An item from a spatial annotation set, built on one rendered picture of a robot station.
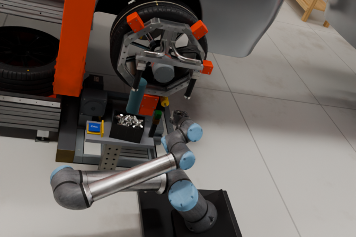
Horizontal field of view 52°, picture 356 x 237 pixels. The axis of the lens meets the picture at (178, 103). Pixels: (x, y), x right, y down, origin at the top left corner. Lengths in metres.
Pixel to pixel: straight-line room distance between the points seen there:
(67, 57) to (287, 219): 1.99
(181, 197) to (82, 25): 1.10
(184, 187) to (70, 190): 0.57
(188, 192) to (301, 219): 1.41
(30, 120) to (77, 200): 1.15
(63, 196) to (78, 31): 0.96
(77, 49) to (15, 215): 1.05
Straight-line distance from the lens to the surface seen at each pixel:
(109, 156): 2.47
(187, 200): 1.90
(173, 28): 2.31
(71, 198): 1.73
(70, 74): 2.38
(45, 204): 2.53
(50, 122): 2.75
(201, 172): 3.00
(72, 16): 2.19
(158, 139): 2.89
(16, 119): 2.77
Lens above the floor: 2.04
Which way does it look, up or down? 35 degrees down
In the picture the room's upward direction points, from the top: 20 degrees clockwise
